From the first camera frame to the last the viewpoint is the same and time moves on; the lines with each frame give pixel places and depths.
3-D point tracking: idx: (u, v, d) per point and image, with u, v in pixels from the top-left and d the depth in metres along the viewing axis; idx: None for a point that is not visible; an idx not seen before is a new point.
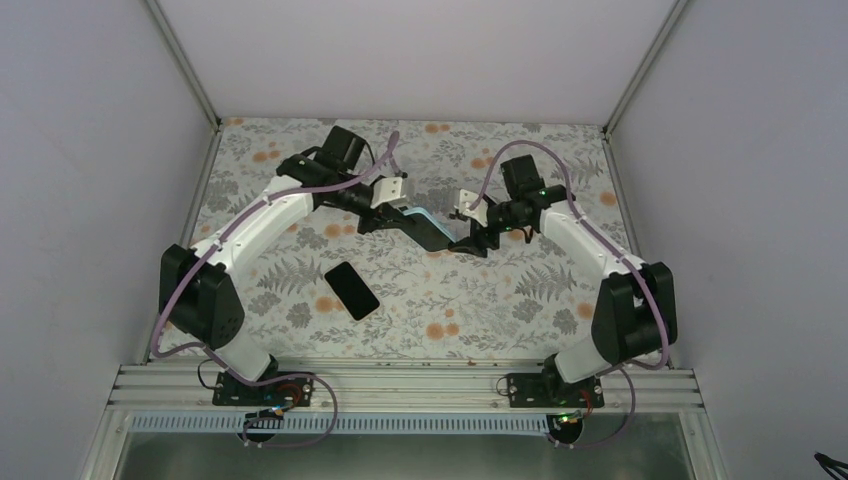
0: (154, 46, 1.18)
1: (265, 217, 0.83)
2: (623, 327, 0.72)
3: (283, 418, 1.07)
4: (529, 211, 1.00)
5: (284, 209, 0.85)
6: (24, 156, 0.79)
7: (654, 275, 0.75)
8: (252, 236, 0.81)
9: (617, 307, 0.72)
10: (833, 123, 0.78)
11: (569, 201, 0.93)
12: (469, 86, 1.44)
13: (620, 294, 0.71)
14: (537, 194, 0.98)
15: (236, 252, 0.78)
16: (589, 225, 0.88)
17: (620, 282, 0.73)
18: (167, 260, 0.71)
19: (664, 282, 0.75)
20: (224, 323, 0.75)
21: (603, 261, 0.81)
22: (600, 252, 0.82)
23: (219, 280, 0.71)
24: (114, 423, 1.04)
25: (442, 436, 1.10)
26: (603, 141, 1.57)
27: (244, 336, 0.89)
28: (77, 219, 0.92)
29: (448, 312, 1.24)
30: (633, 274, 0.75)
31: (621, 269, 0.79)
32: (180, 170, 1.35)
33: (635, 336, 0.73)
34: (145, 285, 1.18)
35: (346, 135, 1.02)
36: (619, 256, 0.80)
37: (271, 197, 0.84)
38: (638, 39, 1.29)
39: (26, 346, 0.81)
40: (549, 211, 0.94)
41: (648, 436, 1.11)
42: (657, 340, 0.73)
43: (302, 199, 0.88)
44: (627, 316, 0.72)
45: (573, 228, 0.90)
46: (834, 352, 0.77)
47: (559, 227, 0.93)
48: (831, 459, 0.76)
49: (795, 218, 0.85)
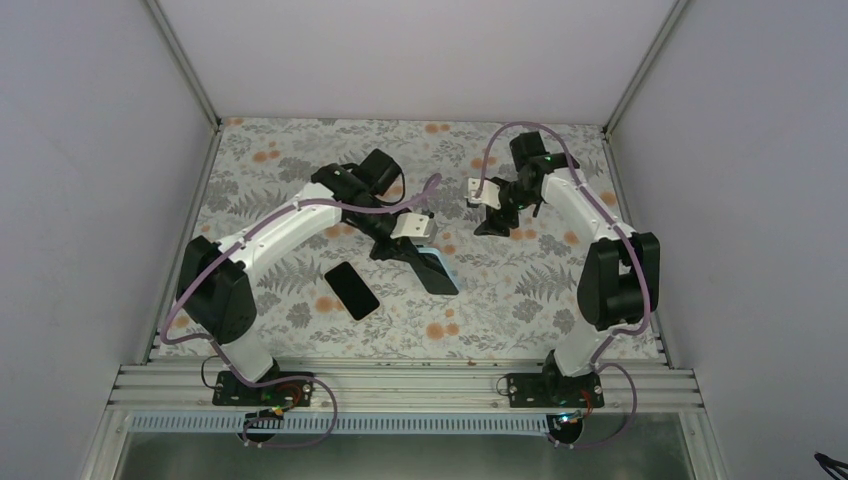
0: (154, 47, 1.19)
1: (293, 222, 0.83)
2: (605, 290, 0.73)
3: (283, 418, 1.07)
4: (531, 176, 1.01)
5: (311, 218, 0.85)
6: (24, 156, 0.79)
7: (641, 244, 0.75)
8: (274, 239, 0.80)
9: (602, 269, 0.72)
10: (834, 123, 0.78)
11: (570, 168, 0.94)
12: (470, 86, 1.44)
13: (606, 258, 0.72)
14: (541, 160, 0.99)
15: (257, 253, 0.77)
16: (587, 192, 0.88)
17: (608, 247, 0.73)
18: (191, 251, 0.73)
19: (651, 251, 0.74)
20: (235, 318, 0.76)
21: (595, 227, 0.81)
22: (595, 218, 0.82)
23: (237, 278, 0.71)
24: (114, 423, 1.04)
25: (442, 436, 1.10)
26: (603, 141, 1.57)
27: (253, 336, 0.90)
28: (77, 219, 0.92)
29: (448, 312, 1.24)
30: (622, 239, 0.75)
31: (611, 236, 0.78)
32: (180, 171, 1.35)
33: (617, 299, 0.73)
34: (145, 285, 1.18)
35: (385, 159, 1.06)
36: (610, 224, 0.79)
37: (301, 203, 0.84)
38: (638, 39, 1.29)
39: (26, 346, 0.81)
40: (551, 176, 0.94)
41: (649, 436, 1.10)
42: (638, 306, 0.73)
43: (331, 210, 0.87)
44: (610, 279, 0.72)
45: (572, 194, 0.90)
46: (836, 353, 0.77)
47: (558, 192, 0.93)
48: (831, 459, 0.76)
49: (796, 218, 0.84)
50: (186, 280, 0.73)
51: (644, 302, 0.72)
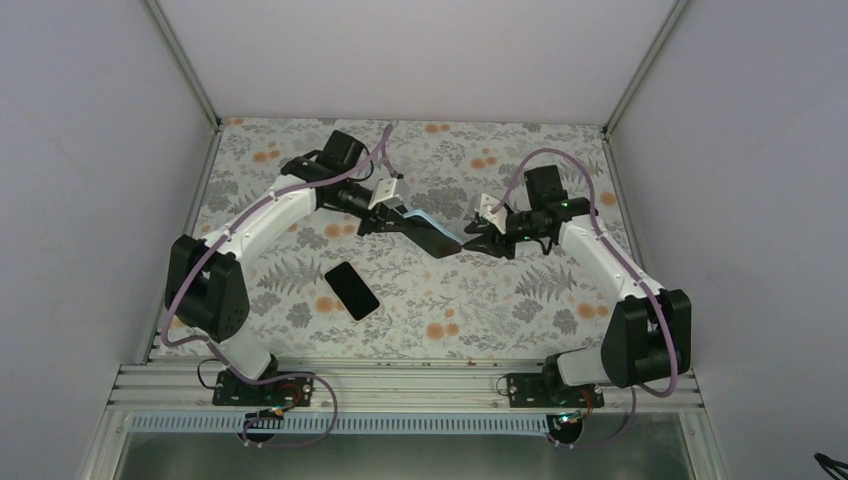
0: (155, 47, 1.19)
1: (273, 211, 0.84)
2: (633, 352, 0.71)
3: (283, 418, 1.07)
4: (549, 222, 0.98)
5: (290, 205, 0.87)
6: (23, 155, 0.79)
7: (671, 302, 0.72)
8: (259, 228, 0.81)
9: (630, 331, 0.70)
10: (833, 123, 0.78)
11: (591, 215, 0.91)
12: (470, 86, 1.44)
13: (634, 319, 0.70)
14: (558, 205, 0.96)
15: (245, 243, 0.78)
16: (611, 245, 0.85)
17: (635, 306, 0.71)
18: (176, 251, 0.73)
19: (682, 310, 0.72)
20: (231, 313, 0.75)
21: (619, 282, 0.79)
22: (618, 272, 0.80)
23: (230, 268, 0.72)
24: (114, 423, 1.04)
25: (442, 436, 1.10)
26: (603, 141, 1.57)
27: (246, 334, 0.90)
28: (77, 219, 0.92)
29: (447, 312, 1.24)
30: (649, 297, 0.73)
31: (638, 293, 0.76)
32: (179, 170, 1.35)
33: (645, 361, 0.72)
34: (145, 285, 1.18)
35: (346, 139, 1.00)
36: (637, 279, 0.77)
37: (279, 193, 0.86)
38: (637, 39, 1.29)
39: (27, 345, 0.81)
40: (569, 224, 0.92)
41: (648, 436, 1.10)
42: (665, 367, 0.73)
43: (306, 196, 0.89)
44: (639, 341, 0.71)
45: (592, 243, 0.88)
46: (836, 353, 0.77)
47: (577, 240, 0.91)
48: (831, 459, 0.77)
49: (795, 218, 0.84)
50: (176, 279, 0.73)
51: (671, 363, 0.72)
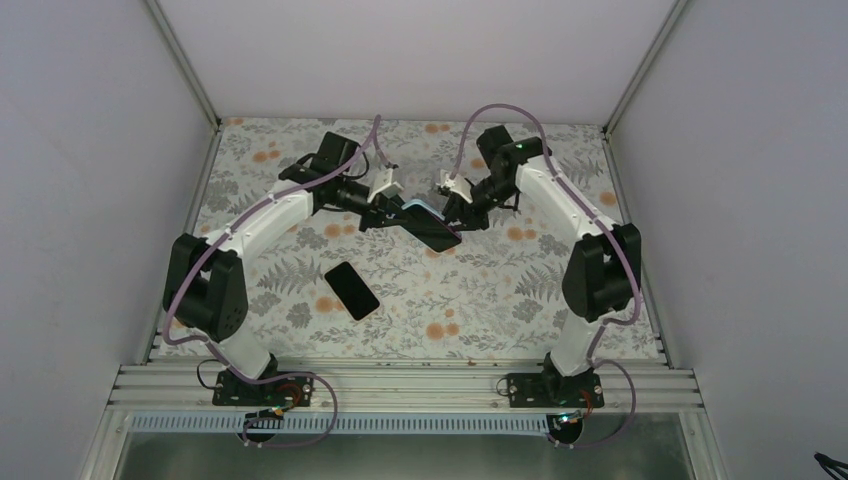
0: (155, 48, 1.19)
1: (273, 212, 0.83)
2: (592, 283, 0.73)
3: (283, 418, 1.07)
4: (505, 165, 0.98)
5: (288, 208, 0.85)
6: (23, 156, 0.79)
7: (623, 236, 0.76)
8: (260, 228, 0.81)
9: (588, 265, 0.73)
10: (833, 124, 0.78)
11: (545, 156, 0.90)
12: (470, 86, 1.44)
13: (591, 255, 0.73)
14: (512, 147, 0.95)
15: (246, 241, 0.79)
16: (565, 184, 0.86)
17: (592, 244, 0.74)
18: (178, 249, 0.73)
19: (634, 242, 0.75)
20: (230, 311, 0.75)
21: (576, 222, 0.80)
22: (575, 212, 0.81)
23: (231, 265, 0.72)
24: (114, 423, 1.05)
25: (442, 436, 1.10)
26: (603, 141, 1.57)
27: (245, 332, 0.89)
28: (78, 220, 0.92)
29: (447, 312, 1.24)
30: (605, 234, 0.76)
31: (594, 231, 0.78)
32: (180, 171, 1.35)
33: (606, 291, 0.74)
34: (145, 285, 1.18)
35: (339, 140, 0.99)
36: (592, 217, 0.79)
37: (277, 195, 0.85)
38: (637, 40, 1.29)
39: (27, 346, 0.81)
40: (525, 167, 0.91)
41: (648, 436, 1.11)
42: (626, 294, 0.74)
43: (304, 200, 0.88)
44: (598, 273, 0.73)
45: (549, 185, 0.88)
46: (836, 353, 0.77)
47: (534, 184, 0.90)
48: (831, 459, 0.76)
49: (795, 219, 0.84)
50: (176, 279, 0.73)
51: (631, 288, 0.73)
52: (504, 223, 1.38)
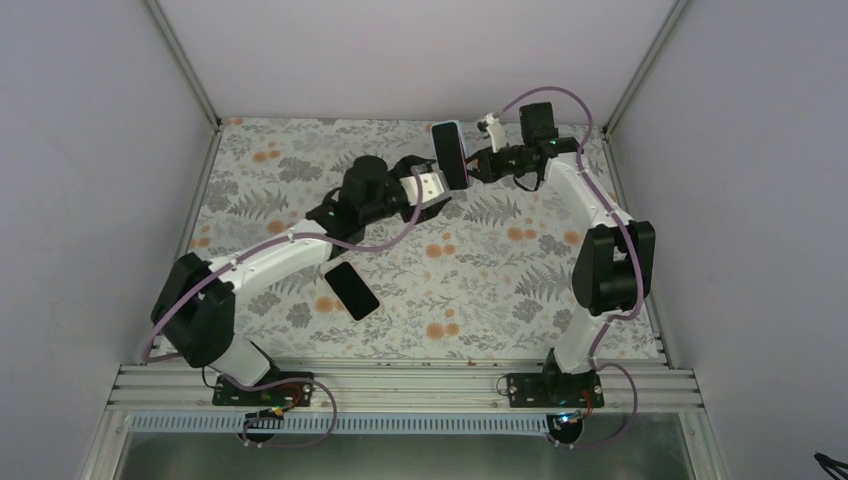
0: (154, 47, 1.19)
1: (284, 252, 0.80)
2: (598, 275, 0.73)
3: (283, 418, 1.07)
4: (536, 159, 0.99)
5: (300, 251, 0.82)
6: (23, 156, 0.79)
7: (638, 233, 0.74)
8: (266, 265, 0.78)
9: (597, 256, 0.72)
10: (834, 123, 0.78)
11: (576, 153, 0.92)
12: (470, 86, 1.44)
13: (601, 244, 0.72)
14: (547, 143, 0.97)
15: (247, 277, 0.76)
16: (590, 180, 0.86)
17: (604, 233, 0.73)
18: (181, 267, 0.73)
19: (647, 240, 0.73)
20: (211, 343, 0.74)
21: (593, 213, 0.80)
22: (594, 204, 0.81)
23: (223, 298, 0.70)
24: (114, 423, 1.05)
25: (442, 436, 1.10)
26: (603, 141, 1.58)
27: (237, 348, 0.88)
28: (78, 219, 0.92)
29: (447, 312, 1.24)
30: (619, 227, 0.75)
31: (609, 223, 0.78)
32: (180, 171, 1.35)
33: (610, 285, 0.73)
34: (144, 285, 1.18)
35: (357, 180, 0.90)
36: (609, 210, 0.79)
37: (296, 236, 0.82)
38: (637, 41, 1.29)
39: (27, 346, 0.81)
40: (554, 160, 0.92)
41: (648, 436, 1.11)
42: (630, 292, 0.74)
43: (320, 246, 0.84)
44: (605, 265, 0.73)
45: (574, 179, 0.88)
46: (837, 353, 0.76)
47: (561, 177, 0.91)
48: (831, 459, 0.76)
49: (795, 219, 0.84)
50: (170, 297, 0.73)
51: (637, 288, 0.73)
52: (504, 223, 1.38)
